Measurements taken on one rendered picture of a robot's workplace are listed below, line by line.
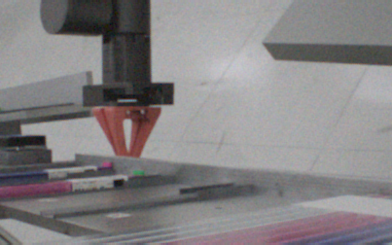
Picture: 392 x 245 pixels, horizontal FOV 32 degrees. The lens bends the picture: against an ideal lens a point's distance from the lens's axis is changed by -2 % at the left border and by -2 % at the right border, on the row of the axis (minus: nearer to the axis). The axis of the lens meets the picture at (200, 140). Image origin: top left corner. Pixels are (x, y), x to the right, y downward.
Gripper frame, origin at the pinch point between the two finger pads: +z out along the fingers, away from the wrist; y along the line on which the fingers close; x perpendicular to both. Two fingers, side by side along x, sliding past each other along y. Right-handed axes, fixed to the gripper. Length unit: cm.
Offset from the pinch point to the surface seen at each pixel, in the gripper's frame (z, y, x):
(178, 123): -1, -115, 97
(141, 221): 1.4, 28.0, -17.7
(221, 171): -0.4, 19.1, -2.7
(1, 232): 21, -81, 19
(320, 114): -4, -56, 99
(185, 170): -0.2, 13.8, -2.6
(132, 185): 0.9, 12.1, -7.6
